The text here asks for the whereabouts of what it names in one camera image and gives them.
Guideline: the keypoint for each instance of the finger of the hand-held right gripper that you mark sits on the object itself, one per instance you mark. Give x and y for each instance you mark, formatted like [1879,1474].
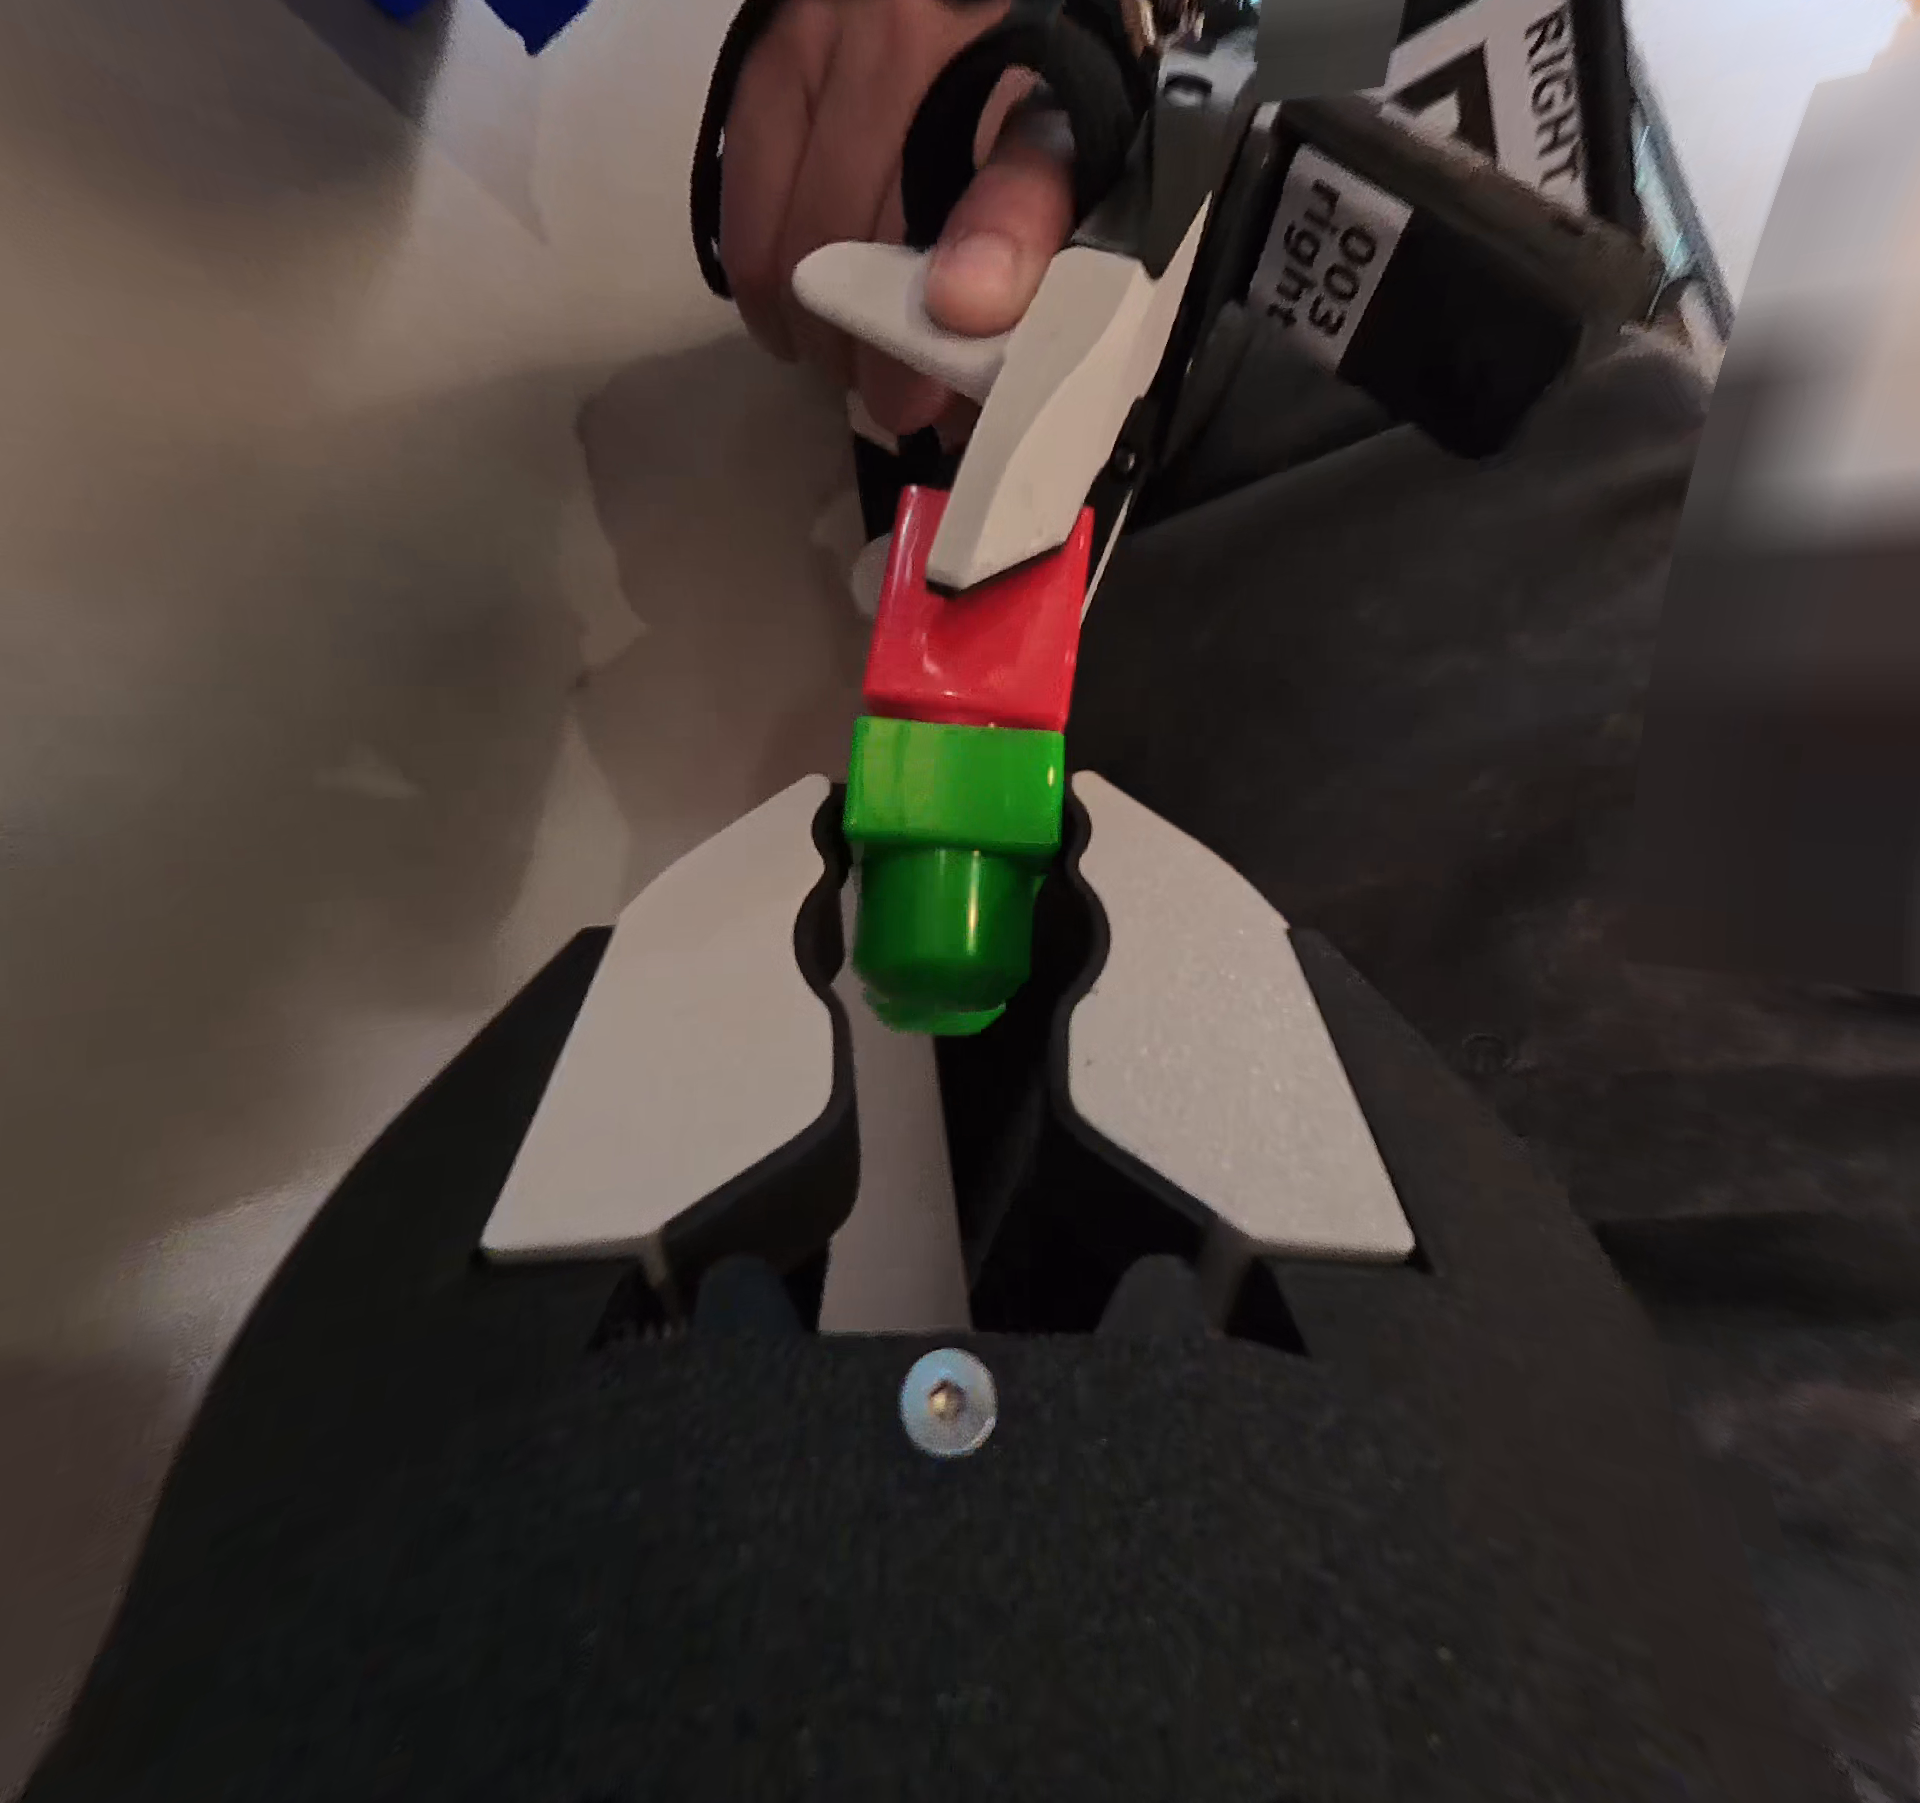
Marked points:
[1111,529]
[1033,481]

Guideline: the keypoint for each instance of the green two-stud toy block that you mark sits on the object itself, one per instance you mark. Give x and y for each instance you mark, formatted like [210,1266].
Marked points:
[956,814]

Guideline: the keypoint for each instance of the black white marker poster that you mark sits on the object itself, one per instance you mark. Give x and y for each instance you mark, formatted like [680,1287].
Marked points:
[1562,83]

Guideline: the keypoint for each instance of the red single-stud toy block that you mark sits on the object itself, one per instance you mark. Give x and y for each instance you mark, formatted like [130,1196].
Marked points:
[972,651]

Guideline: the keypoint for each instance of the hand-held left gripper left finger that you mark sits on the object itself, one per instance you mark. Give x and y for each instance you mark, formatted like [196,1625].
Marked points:
[676,1068]

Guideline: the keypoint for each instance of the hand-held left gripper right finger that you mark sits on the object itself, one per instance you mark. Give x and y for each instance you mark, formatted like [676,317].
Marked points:
[1233,1068]

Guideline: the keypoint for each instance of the person's right hand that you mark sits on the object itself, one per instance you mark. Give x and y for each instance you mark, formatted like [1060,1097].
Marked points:
[841,140]

